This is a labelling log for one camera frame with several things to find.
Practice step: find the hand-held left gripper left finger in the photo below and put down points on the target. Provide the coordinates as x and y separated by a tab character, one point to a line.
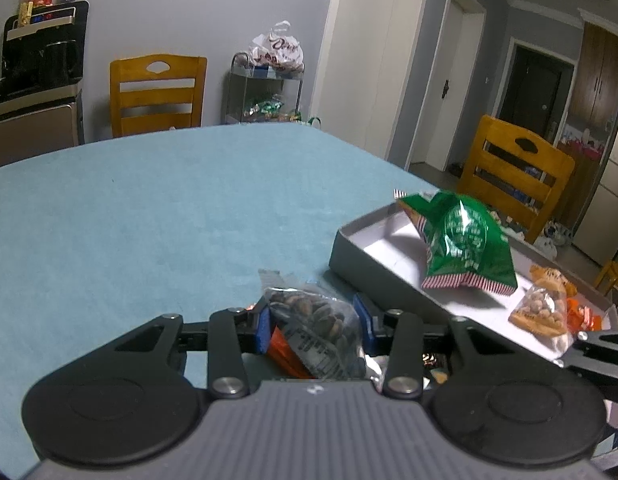
261	332

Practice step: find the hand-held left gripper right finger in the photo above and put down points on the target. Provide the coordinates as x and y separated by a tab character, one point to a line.
364	325

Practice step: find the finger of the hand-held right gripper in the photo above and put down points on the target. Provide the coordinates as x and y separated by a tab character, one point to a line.
599	347

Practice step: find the orange snack packet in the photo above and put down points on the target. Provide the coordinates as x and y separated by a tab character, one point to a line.
584	317
286	355

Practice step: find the clear packet of brown beans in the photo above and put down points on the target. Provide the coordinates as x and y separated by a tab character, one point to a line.
309	315

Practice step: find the tan peanut packet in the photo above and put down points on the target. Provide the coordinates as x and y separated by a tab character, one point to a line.
539	307

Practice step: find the shallow grey cardboard box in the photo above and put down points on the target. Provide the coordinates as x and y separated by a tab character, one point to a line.
389	255

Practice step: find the green snack bag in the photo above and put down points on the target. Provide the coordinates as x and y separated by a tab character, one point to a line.
459	240

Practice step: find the wooden stool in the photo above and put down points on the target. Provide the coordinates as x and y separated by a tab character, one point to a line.
614	272

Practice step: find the silver refrigerator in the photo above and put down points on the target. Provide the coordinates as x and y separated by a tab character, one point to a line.
611	185

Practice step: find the teal tablecloth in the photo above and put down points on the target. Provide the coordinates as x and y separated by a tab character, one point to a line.
139	210

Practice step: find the green tote bag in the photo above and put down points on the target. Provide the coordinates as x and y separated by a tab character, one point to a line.
314	121

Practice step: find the green wrapped candies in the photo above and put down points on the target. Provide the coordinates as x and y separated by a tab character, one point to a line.
266	107

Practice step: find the wooden chair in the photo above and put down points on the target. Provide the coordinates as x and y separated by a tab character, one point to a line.
494	140
159	100

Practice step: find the metal storage cart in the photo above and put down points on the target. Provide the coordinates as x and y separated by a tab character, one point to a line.
259	95

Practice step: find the white door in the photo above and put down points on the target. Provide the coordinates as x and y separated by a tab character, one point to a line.
459	75
364	60

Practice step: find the dark door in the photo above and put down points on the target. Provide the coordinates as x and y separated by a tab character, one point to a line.
534	90

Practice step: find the brown wooden cabinet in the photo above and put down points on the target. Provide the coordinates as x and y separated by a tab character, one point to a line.
604	75

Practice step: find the white printed plastic bag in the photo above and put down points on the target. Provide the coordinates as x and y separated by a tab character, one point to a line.
279	50

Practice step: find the silver dispenser cabinet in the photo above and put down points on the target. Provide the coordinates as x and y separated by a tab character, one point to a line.
34	125

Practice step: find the black water dispenser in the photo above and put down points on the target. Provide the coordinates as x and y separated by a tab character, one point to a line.
39	55

